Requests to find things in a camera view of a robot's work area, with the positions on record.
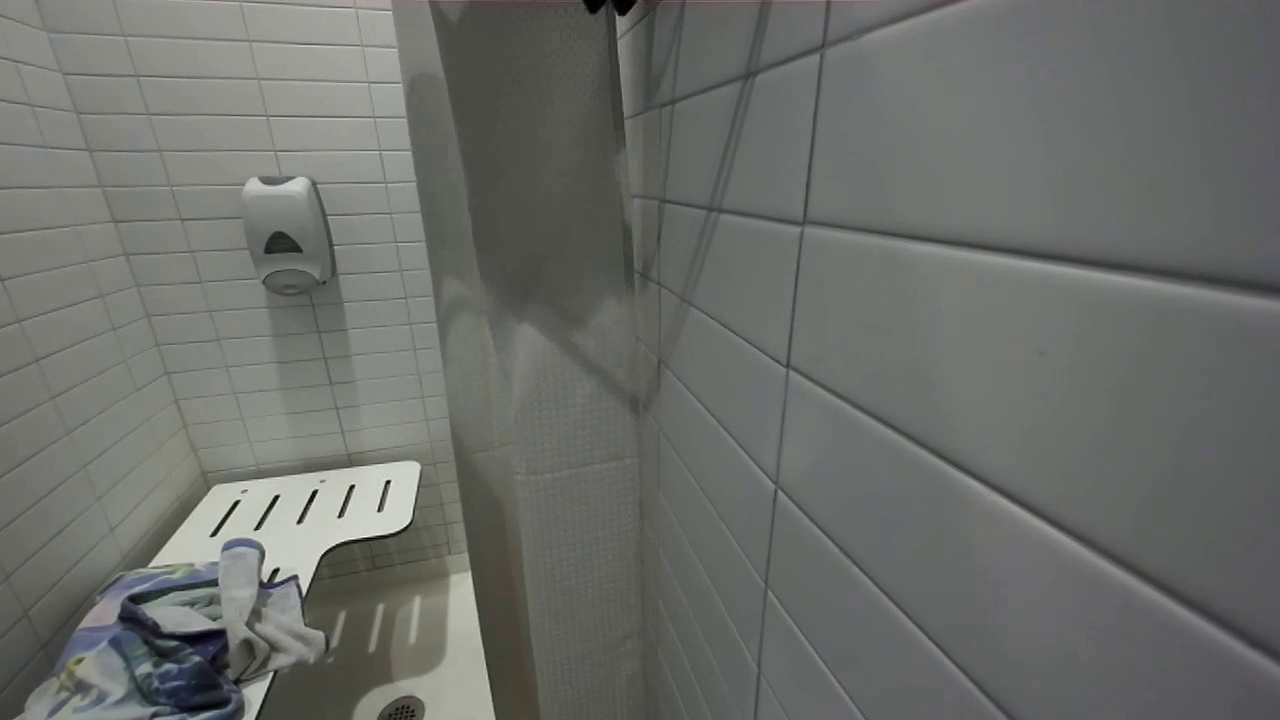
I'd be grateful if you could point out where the white shower curtain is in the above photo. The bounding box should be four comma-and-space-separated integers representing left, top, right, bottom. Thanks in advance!
391, 0, 649, 720

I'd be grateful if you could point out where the white slotted shower bench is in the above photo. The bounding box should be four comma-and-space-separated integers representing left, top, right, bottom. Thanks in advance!
146, 460, 422, 720

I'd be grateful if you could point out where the blue patterned towel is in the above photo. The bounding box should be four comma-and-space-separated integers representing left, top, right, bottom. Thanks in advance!
18, 538, 328, 720

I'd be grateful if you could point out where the white wall soap dispenser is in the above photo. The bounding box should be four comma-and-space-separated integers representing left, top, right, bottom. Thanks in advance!
241, 175, 336, 296

